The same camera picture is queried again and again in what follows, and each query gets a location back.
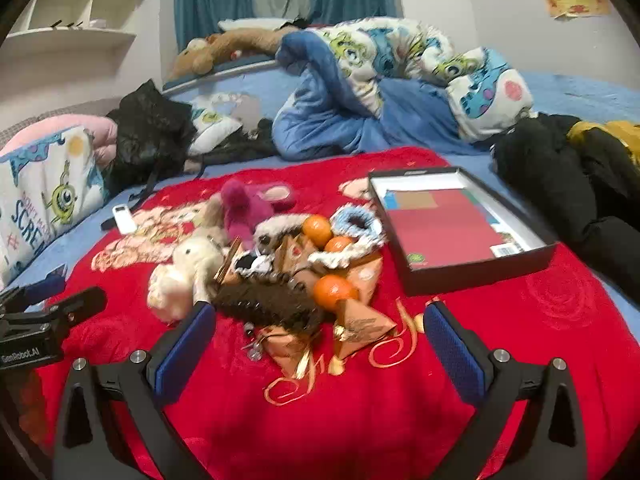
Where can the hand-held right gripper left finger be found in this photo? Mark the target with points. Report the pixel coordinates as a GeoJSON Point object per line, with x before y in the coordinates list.
{"type": "Point", "coordinates": [185, 350]}

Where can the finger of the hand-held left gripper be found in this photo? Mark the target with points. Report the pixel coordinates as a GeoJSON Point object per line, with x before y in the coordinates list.
{"type": "Point", "coordinates": [80, 302]}
{"type": "Point", "coordinates": [45, 285]}

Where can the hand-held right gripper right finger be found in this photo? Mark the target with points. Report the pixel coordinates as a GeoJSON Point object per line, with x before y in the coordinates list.
{"type": "Point", "coordinates": [455, 355]}

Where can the shallow black cardboard box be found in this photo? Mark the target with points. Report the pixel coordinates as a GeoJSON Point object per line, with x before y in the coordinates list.
{"type": "Point", "coordinates": [450, 280]}

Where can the fluffy pink white scrunchie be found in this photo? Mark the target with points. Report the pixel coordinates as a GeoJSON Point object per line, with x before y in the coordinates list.
{"type": "Point", "coordinates": [192, 260]}

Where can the brown furry hair claw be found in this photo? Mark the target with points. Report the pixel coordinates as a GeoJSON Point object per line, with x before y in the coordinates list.
{"type": "Point", "coordinates": [265, 305]}

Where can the orange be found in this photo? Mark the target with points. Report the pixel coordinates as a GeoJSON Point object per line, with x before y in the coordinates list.
{"type": "Point", "coordinates": [317, 230]}
{"type": "Point", "coordinates": [339, 245]}
{"type": "Point", "coordinates": [332, 292]}

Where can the red printed blanket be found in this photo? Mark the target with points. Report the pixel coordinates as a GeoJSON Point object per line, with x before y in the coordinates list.
{"type": "Point", "coordinates": [400, 410]}

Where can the large monster printed pillow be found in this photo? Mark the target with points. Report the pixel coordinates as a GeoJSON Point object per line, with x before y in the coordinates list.
{"type": "Point", "coordinates": [45, 195]}

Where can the white remote control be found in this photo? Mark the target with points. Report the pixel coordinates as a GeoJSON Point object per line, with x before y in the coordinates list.
{"type": "Point", "coordinates": [124, 219]}

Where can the orange triangular paper packet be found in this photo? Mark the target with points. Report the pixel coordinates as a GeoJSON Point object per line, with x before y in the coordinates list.
{"type": "Point", "coordinates": [295, 252]}
{"type": "Point", "coordinates": [285, 352]}
{"type": "Point", "coordinates": [365, 277]}
{"type": "Point", "coordinates": [362, 327]}

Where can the black lace-edged scrunchie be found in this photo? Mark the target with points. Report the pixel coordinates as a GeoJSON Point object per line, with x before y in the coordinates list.
{"type": "Point", "coordinates": [252, 264]}

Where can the beige plush toy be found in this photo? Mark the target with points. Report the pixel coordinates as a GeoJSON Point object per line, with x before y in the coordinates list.
{"type": "Point", "coordinates": [214, 212]}

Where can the blue scrunchie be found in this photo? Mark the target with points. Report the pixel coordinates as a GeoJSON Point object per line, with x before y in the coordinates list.
{"type": "Point", "coordinates": [371, 235]}

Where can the pink plush toy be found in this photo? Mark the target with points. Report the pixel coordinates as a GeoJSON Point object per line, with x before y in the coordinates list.
{"type": "Point", "coordinates": [240, 210]}

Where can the fluffy beige scrunchie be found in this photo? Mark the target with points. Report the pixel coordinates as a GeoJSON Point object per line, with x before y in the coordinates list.
{"type": "Point", "coordinates": [275, 225]}

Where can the pink pillow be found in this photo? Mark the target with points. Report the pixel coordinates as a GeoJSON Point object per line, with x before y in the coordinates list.
{"type": "Point", "coordinates": [60, 127]}

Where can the white lace scrunchie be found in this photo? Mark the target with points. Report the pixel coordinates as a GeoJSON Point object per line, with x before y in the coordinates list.
{"type": "Point", "coordinates": [325, 259]}

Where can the shiny black jacket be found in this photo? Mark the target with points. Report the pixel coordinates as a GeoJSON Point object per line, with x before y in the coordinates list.
{"type": "Point", "coordinates": [150, 130]}

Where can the dark garment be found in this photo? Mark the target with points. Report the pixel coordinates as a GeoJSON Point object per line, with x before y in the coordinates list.
{"type": "Point", "coordinates": [240, 150]}

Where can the black clothing pile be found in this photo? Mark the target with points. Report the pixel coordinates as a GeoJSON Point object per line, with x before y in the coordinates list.
{"type": "Point", "coordinates": [550, 170]}

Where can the small monster printed pillow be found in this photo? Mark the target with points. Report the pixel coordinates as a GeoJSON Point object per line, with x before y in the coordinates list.
{"type": "Point", "coordinates": [215, 117]}

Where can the yellow garment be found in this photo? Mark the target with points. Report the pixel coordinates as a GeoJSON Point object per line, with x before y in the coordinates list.
{"type": "Point", "coordinates": [620, 132]}

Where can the bed with blue sheet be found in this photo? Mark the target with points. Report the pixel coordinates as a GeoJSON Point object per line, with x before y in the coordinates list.
{"type": "Point", "coordinates": [575, 95]}

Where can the blue monster printed duvet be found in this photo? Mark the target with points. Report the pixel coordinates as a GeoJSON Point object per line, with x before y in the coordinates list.
{"type": "Point", "coordinates": [400, 60]}

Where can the brown teddy bear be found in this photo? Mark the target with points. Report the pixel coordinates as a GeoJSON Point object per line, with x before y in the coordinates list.
{"type": "Point", "coordinates": [240, 40]}

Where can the white pillow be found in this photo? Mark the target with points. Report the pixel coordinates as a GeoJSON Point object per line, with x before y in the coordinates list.
{"type": "Point", "coordinates": [250, 24]}

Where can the white wall shelf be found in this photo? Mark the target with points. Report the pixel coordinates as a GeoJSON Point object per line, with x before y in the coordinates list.
{"type": "Point", "coordinates": [75, 40]}

